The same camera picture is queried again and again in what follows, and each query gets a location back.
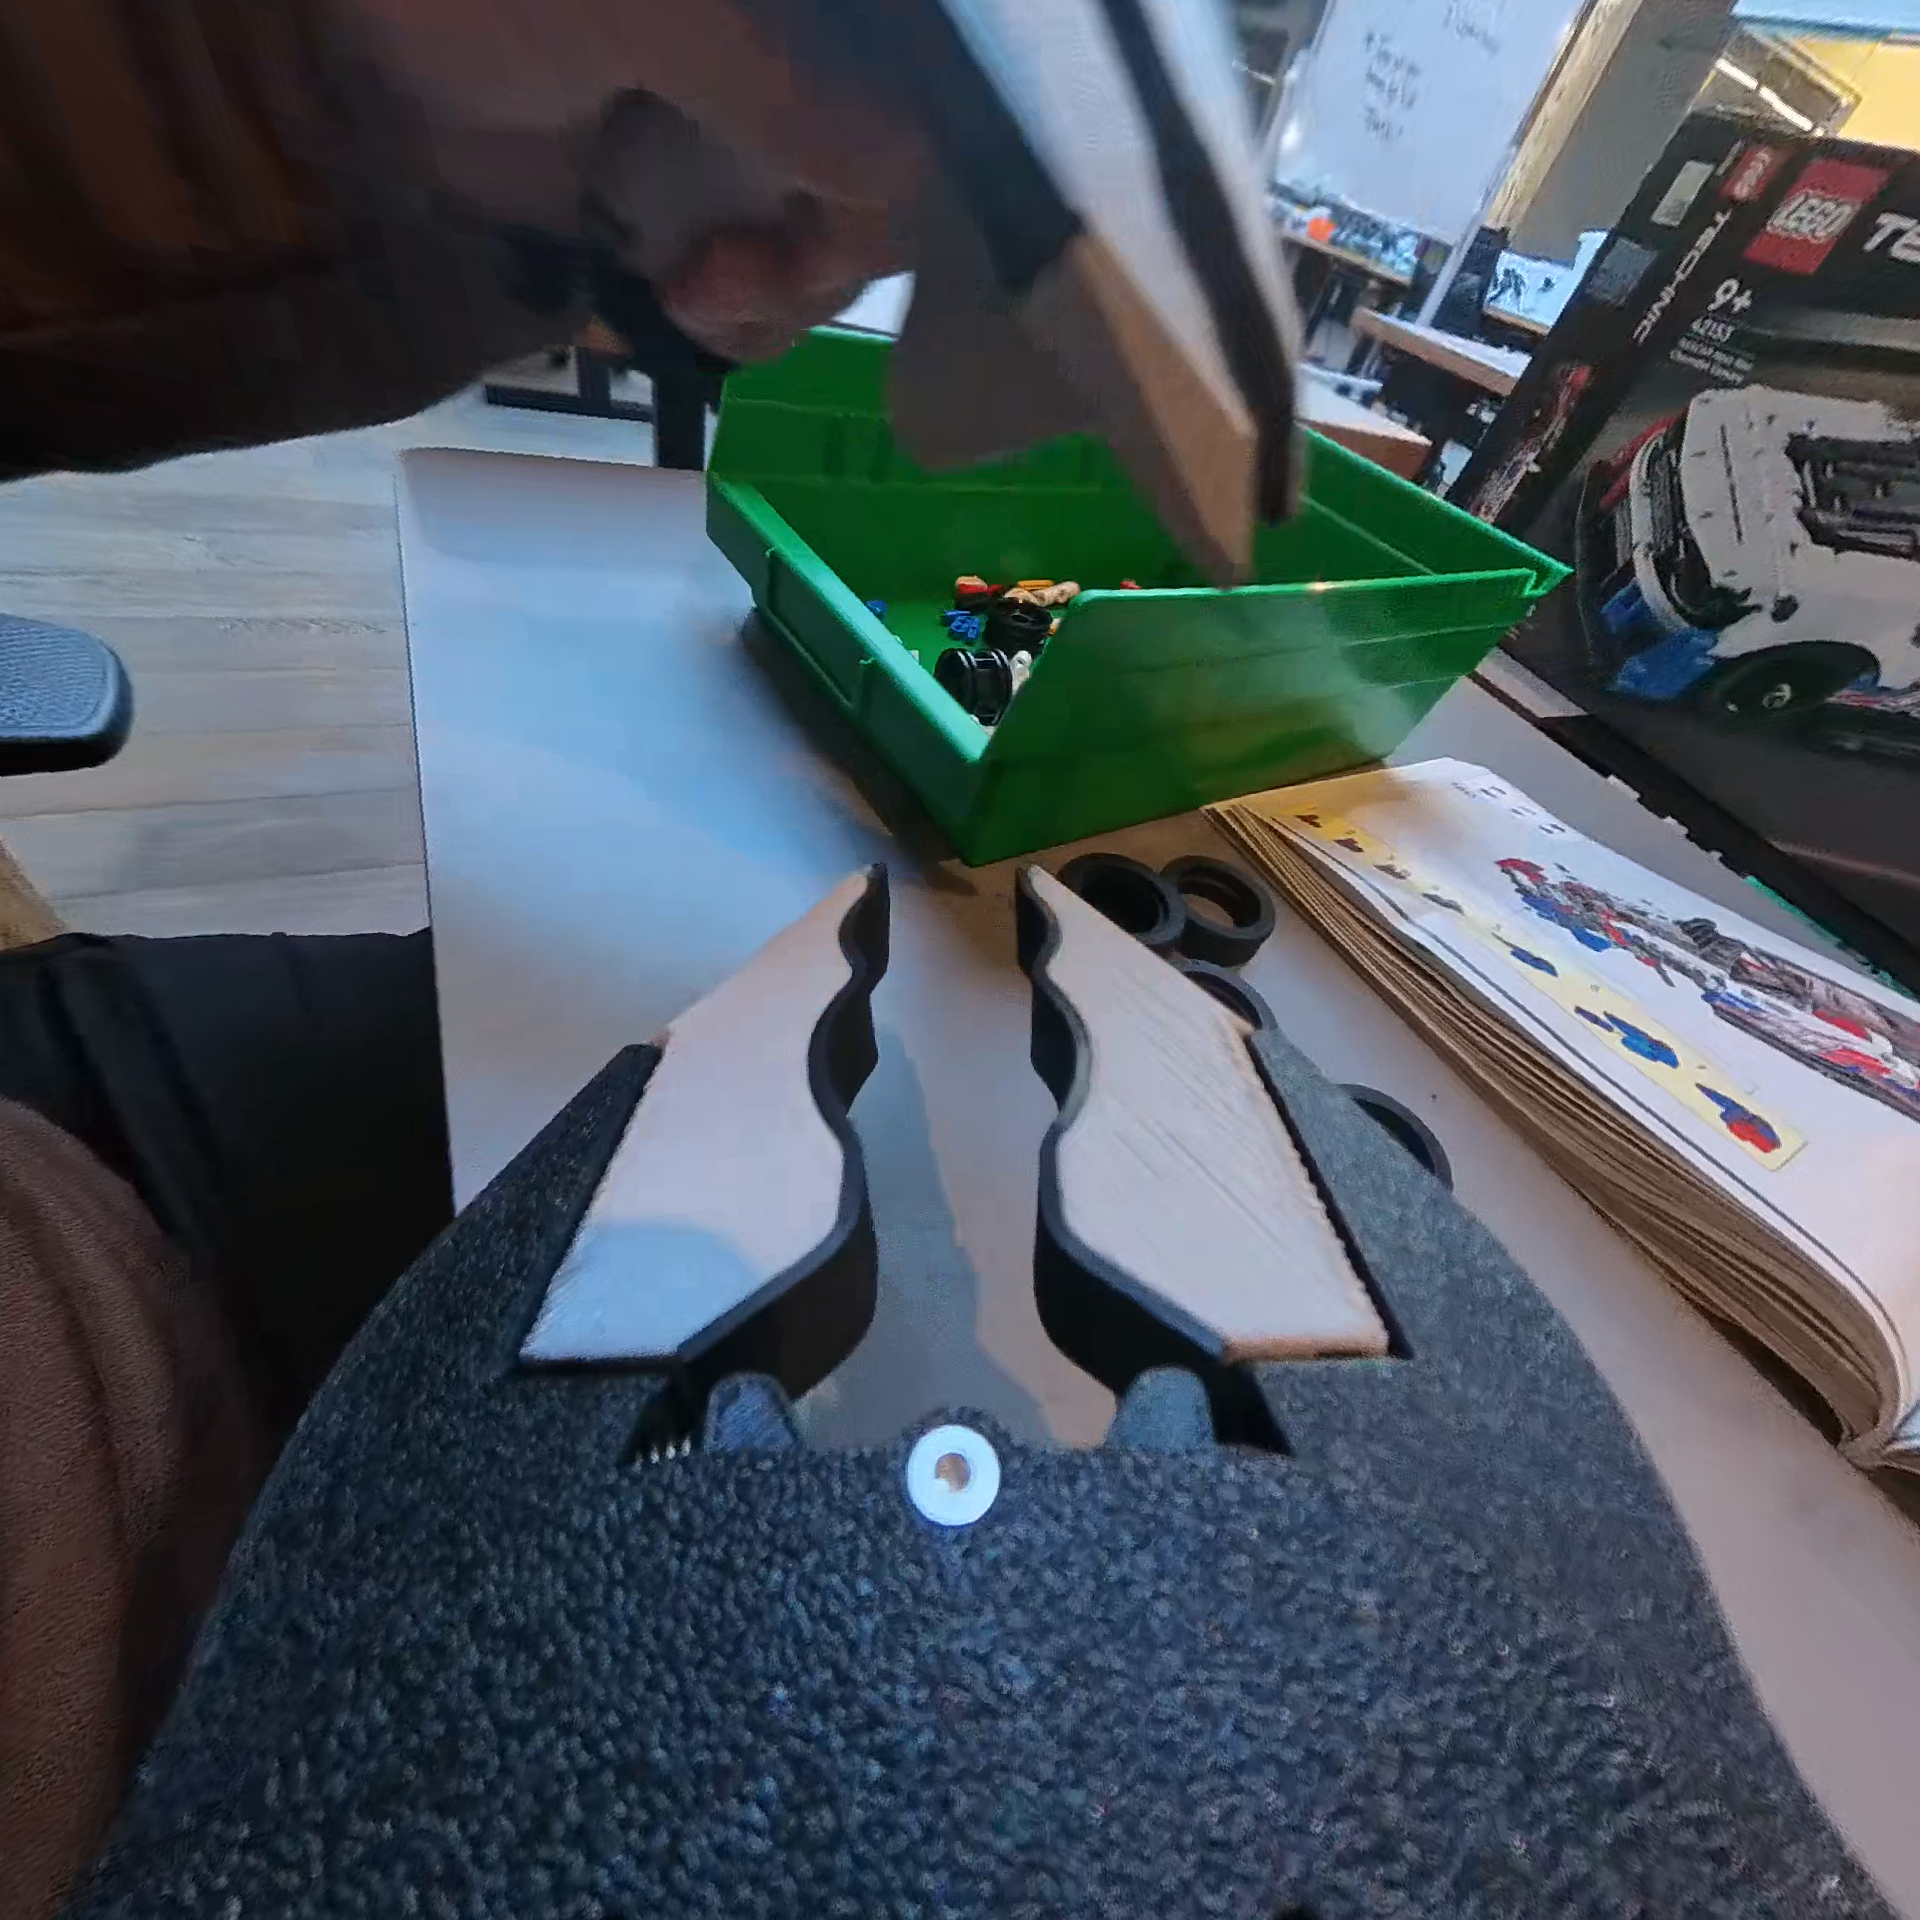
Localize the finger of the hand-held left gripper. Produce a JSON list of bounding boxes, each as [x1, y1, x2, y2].
[[944, 0, 1309, 531], [1074, 220, 1257, 589]]

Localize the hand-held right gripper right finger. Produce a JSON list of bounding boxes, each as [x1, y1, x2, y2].
[[1014, 864, 1391, 1367]]

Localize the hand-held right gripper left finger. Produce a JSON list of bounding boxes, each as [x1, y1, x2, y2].
[[515, 864, 895, 1381]]

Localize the small brick pieces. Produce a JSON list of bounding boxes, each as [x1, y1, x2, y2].
[[860, 570, 1148, 697]]

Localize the green plastic bin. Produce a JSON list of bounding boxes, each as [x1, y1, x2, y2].
[[702, 328, 1574, 868]]

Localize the thick building instruction booklet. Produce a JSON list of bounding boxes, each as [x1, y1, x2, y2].
[[1203, 756, 1920, 1475]]

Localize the person's left forearm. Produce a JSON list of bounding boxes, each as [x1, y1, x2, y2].
[[0, 0, 841, 485]]

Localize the grey desk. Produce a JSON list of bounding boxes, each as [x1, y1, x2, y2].
[[395, 448, 1920, 1920]]

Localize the person's left hand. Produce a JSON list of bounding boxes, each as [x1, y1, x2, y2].
[[585, 60, 932, 364]]

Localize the black rubber toy tire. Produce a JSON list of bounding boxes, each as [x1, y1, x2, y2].
[[1182, 959, 1279, 1041], [1057, 853, 1190, 952], [1339, 1081, 1457, 1190], [1163, 856, 1279, 966]]

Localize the wooden work table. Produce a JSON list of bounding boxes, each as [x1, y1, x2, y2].
[[1349, 306, 1534, 405]]

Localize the whiteboard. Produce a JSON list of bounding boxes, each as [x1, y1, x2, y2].
[[1276, 0, 1595, 244]]

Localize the person's dark trousers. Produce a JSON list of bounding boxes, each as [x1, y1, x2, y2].
[[0, 931, 455, 1444]]

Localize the black toy car box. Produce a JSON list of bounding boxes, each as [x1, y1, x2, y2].
[[1446, 114, 1920, 962]]

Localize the person's brown sweater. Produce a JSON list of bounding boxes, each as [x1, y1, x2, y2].
[[0, 1101, 295, 1920]]

